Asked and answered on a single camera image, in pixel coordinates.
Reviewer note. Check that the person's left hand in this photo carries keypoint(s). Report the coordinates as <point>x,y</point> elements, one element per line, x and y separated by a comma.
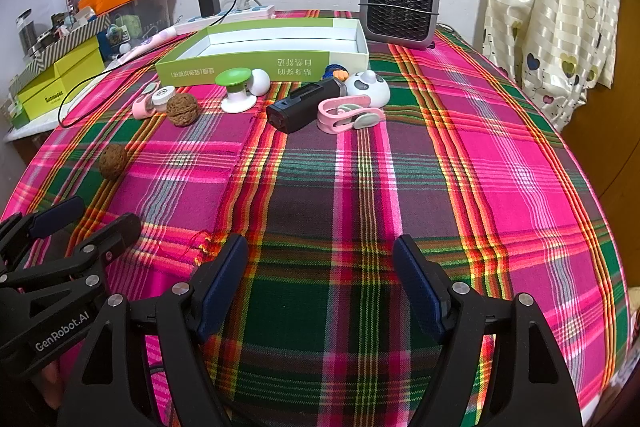
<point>53,387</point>

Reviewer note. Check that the white round case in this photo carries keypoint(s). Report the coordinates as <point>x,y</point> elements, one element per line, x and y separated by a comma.
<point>163,99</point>

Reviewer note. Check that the white power strip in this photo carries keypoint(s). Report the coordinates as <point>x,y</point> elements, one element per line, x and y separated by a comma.
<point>250,13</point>

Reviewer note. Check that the brown walnut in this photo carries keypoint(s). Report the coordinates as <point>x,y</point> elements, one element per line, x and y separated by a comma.
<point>113,162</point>
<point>182,109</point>

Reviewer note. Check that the glass jar dark lid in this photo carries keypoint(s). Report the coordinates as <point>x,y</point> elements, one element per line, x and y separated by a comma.
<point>26,32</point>

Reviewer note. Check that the pink and grey clip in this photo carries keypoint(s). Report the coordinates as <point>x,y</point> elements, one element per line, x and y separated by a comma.
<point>345,119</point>

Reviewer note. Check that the white ball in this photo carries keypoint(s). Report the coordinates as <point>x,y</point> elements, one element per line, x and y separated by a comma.
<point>261,82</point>

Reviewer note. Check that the black charger adapter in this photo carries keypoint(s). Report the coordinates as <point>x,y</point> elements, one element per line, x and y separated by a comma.
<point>208,1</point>

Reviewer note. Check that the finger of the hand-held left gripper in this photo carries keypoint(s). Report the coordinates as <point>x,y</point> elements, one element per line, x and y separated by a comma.
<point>117,232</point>
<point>55,212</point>

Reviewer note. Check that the striped cardboard box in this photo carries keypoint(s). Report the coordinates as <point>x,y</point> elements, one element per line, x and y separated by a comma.
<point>65,44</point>

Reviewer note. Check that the pink plaid tablecloth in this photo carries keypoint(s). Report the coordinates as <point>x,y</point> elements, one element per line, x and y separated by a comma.
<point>350,187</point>

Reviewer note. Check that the pink and white tube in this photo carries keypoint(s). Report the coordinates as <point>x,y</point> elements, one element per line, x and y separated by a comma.
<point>150,43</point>

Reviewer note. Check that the green and white cardboard box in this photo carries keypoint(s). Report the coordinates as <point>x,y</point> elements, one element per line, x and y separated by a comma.
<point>300,67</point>

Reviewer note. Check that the white panda-shaped gadget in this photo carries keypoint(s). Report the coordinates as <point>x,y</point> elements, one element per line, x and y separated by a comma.
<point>370,89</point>

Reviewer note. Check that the brown wooden cabinet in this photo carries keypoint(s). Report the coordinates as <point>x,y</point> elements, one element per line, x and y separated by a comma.
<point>607,132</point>

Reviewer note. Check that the white plug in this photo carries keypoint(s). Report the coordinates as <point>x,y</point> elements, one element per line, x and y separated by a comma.
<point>245,2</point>

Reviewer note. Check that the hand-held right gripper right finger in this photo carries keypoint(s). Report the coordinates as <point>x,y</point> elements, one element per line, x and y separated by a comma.
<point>417,287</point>

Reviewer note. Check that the grey portable heater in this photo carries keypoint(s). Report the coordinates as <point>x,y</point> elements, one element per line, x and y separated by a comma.
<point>400,7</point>

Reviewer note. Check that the heart print curtain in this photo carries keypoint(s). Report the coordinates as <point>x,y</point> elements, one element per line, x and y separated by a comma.
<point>545,7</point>

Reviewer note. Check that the green mushroom-shaped toy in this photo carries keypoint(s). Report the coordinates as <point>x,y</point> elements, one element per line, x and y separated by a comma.
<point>233,78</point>

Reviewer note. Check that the pink and mint clip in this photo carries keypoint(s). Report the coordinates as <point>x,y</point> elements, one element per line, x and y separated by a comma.
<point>142,104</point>

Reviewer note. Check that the blue and orange knitted toy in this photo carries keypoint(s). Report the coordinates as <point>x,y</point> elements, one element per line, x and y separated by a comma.
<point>334,72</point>

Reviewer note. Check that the black handheld device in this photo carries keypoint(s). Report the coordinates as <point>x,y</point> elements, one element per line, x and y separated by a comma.
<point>295,107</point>

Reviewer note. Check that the yellow-green cardboard box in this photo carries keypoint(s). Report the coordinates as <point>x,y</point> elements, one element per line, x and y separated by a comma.
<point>60,82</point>

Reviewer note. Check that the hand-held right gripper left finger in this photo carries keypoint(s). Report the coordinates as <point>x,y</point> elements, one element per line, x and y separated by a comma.
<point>225,287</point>

